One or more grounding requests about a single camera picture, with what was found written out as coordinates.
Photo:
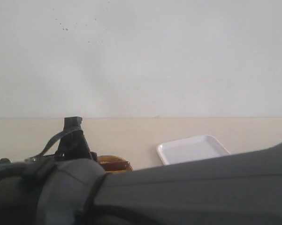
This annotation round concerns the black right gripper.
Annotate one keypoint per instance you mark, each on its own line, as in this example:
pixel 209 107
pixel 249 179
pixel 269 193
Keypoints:
pixel 21 187

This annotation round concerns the dark wooden spoon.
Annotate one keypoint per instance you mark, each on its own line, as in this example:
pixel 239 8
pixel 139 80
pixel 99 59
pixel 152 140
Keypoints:
pixel 116 166

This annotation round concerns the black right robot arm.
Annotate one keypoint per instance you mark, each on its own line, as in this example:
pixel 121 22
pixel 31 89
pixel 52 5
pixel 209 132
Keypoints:
pixel 238 189

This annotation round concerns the steel bowl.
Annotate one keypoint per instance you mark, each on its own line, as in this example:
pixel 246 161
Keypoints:
pixel 110 158

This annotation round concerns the white rectangular plastic tray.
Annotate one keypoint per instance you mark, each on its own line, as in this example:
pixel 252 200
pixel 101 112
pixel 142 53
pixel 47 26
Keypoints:
pixel 190 149

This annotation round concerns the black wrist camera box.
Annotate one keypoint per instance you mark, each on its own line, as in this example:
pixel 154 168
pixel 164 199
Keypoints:
pixel 74 145

